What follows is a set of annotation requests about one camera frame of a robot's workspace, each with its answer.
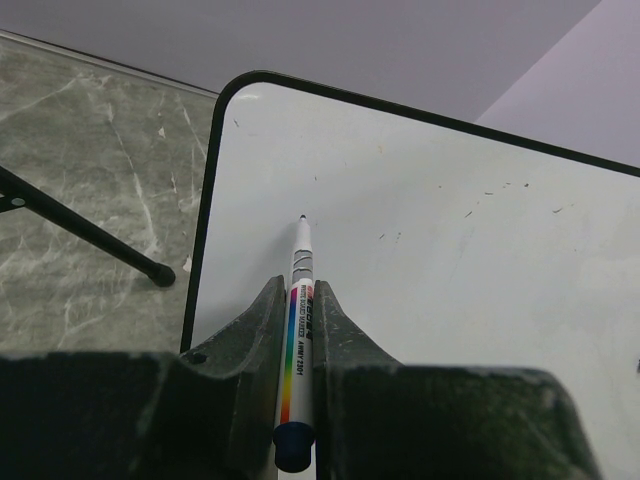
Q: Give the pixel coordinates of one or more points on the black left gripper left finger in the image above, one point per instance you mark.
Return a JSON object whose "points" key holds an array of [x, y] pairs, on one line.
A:
{"points": [[207, 413]]}

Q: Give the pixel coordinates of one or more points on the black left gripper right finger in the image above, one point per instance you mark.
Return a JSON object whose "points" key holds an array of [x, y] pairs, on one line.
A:
{"points": [[377, 418]]}

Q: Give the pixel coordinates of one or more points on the white whiteboard black frame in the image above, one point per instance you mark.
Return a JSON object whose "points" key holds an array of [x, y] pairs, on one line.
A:
{"points": [[446, 241]]}

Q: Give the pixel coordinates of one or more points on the white whiteboard marker pen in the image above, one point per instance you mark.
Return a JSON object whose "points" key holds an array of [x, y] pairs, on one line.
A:
{"points": [[294, 434]]}

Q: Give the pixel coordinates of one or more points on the black perforated music stand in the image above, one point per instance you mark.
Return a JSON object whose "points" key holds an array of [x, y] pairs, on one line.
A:
{"points": [[17, 193]]}

